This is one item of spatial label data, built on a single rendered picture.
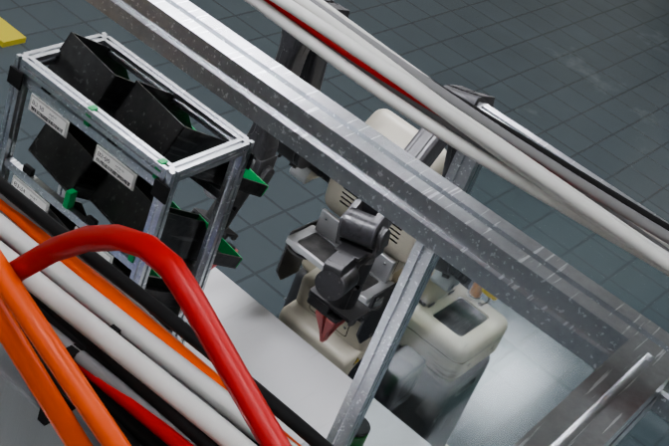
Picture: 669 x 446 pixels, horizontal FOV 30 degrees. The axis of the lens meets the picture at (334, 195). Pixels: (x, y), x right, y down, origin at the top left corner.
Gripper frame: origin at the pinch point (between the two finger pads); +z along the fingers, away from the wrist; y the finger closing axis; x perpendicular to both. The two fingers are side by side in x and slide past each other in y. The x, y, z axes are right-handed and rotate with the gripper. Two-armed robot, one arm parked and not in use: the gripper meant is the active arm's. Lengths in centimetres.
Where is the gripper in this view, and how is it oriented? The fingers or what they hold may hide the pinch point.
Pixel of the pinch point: (324, 336)
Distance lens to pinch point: 231.4
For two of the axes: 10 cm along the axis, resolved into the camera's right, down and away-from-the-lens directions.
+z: -3.2, 8.0, 5.0
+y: 7.5, 5.4, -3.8
